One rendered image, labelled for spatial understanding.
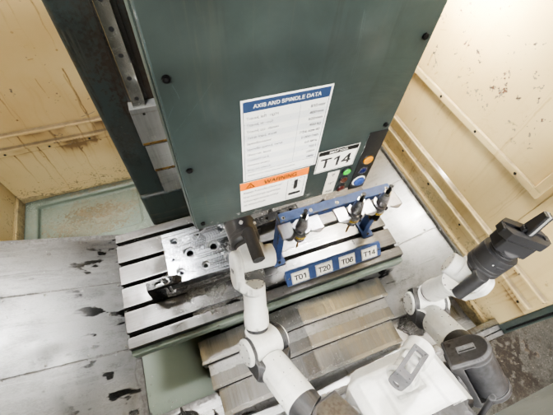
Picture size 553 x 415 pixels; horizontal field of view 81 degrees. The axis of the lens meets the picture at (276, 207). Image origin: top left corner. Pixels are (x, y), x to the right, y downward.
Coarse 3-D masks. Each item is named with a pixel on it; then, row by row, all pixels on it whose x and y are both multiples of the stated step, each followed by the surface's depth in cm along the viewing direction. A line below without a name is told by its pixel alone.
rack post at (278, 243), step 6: (276, 222) 119; (276, 228) 121; (276, 234) 124; (276, 240) 127; (282, 240) 128; (276, 246) 130; (282, 246) 132; (276, 252) 135; (276, 258) 140; (282, 258) 142; (276, 264) 140; (282, 264) 140
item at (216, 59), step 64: (128, 0) 34; (192, 0) 36; (256, 0) 38; (320, 0) 41; (384, 0) 44; (192, 64) 42; (256, 64) 45; (320, 64) 49; (384, 64) 54; (192, 128) 50; (384, 128) 68; (192, 192) 63; (320, 192) 81
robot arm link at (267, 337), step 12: (252, 300) 89; (264, 300) 91; (252, 312) 90; (264, 312) 92; (252, 324) 91; (264, 324) 92; (276, 324) 96; (252, 336) 91; (264, 336) 91; (276, 336) 92; (264, 348) 89; (276, 348) 91
